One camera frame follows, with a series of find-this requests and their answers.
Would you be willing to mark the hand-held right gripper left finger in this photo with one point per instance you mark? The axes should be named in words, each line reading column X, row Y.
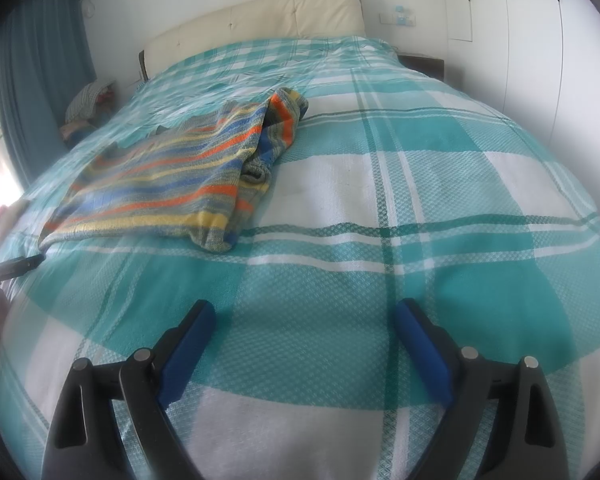
column 182, row 360

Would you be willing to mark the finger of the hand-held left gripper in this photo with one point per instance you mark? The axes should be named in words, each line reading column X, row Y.
column 17, row 266

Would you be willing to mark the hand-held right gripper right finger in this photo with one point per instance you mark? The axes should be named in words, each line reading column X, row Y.
column 425, row 355

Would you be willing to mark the striped knit sweater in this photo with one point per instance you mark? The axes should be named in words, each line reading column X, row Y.
column 170, row 185

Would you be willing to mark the pile of clothes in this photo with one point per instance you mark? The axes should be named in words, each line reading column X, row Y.
column 87, row 102

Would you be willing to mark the bed with teal plaid sheet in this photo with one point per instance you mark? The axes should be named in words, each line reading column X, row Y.
column 405, row 200

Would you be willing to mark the blue curtain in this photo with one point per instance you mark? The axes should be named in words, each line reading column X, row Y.
column 40, row 75

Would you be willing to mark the dark wooden nightstand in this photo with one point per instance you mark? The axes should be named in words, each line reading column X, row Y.
column 422, row 64

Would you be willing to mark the white wardrobe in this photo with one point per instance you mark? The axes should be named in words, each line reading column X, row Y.
column 525, row 40

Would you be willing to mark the cream padded headboard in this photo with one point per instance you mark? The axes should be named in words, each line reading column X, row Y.
column 260, row 22

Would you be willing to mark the wall socket panel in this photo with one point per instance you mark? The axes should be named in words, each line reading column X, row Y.
column 400, row 16

